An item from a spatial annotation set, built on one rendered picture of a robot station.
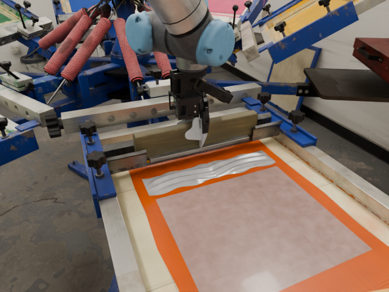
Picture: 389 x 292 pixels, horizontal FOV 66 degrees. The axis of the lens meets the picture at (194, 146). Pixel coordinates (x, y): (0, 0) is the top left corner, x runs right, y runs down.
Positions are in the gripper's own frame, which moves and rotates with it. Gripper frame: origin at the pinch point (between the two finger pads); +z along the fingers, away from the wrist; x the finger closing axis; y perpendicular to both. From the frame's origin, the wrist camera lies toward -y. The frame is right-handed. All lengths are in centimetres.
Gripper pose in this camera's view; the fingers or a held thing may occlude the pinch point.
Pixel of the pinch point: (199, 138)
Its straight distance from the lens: 82.4
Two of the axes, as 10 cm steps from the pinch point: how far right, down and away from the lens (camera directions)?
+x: 3.9, 4.8, -7.8
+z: 0.0, 8.5, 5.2
